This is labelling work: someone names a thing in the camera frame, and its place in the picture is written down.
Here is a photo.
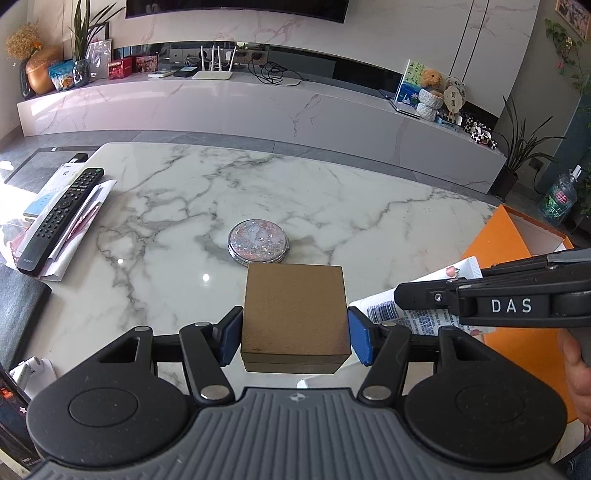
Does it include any bronze round jar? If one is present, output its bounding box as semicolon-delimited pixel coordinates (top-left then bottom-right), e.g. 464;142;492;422
25;45;64;95

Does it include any black remote control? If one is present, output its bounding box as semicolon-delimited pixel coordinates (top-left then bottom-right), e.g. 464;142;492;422
16;167;105;278

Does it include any light blue booklet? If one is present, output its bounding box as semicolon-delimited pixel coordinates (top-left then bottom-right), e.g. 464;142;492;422
23;191;59;221

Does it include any painted picture card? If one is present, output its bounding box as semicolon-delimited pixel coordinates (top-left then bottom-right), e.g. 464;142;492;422
397;60;428;103

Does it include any blue snack bag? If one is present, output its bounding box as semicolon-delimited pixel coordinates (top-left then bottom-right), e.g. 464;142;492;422
48;60;77;92

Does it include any round fan ornament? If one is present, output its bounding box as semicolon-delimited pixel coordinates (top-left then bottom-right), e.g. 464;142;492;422
442;85;466;114

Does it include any marble desktop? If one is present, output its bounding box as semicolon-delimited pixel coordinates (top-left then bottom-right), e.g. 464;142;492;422
0;142;509;403

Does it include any green label water bottle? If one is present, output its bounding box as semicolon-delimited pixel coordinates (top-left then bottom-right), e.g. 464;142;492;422
538;164;585;228

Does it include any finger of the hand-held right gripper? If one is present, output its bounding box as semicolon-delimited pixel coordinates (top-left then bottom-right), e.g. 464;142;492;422
480;248;591;279
394;265;485;320

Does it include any potted plant in black pot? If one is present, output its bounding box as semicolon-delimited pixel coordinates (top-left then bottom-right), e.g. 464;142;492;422
489;95;567;202

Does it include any marble tv cabinet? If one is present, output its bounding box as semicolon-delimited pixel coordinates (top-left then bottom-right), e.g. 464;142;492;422
17;69;509;195

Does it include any phone with dark screen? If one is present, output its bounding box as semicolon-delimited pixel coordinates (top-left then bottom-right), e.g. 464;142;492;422
0;362;47;468

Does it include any white paper sheet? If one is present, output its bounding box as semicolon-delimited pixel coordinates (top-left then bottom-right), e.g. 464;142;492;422
39;179;118;282

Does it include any dried flower bunch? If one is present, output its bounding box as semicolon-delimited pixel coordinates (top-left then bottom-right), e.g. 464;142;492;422
6;22;44;62

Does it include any white router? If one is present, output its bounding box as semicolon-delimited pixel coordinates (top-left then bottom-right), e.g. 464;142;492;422
191;44;238;82

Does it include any orange box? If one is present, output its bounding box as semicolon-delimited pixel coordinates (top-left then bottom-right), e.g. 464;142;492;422
461;204;575;386

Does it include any long leaf plant in vase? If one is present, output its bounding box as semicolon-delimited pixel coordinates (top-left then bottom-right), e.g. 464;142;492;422
68;0;125;88

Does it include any person's right hand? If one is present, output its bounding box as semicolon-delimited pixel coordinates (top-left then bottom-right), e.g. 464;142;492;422
556;329;591;423

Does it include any framed wall picture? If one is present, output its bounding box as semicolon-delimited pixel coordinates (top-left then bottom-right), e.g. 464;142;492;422
554;0;591;31

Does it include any brown square box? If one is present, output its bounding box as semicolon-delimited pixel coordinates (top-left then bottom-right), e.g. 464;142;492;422
241;264;350;374

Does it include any hanging vine plant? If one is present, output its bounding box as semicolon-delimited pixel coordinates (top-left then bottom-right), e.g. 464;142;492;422
545;18;591;95

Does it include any white printed tube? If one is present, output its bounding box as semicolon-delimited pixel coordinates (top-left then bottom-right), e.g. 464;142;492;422
348;256;497;339

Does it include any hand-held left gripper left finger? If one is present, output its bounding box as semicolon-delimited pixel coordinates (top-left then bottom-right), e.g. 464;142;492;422
95;305;245;402

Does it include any white envelope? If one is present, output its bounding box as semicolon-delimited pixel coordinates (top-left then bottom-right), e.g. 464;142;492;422
44;161;80;200

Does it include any black television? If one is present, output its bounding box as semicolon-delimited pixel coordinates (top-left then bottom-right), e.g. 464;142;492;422
126;0;351;25

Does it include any white phone stand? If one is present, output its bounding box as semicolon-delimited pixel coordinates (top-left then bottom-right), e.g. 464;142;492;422
9;355;58;403

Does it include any glitter compact mirror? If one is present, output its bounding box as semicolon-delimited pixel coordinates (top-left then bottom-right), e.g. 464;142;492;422
228;219;290;266

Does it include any black white checkered ornament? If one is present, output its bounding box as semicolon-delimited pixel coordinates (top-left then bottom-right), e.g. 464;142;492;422
468;111;502;151

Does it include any silver picture frame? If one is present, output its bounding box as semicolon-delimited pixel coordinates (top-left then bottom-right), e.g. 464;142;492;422
85;39;114;79

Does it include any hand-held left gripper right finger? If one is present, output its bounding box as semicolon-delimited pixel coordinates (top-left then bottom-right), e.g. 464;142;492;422
347;307;497;403

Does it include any dark grey cloth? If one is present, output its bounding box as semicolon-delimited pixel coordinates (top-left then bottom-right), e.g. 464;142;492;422
0;264;52;370

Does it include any black cable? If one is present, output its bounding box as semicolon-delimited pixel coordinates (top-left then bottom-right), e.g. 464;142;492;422
247;58;310;87

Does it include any small teddy bear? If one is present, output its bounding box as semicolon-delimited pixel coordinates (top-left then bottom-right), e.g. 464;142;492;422
418;68;445;91

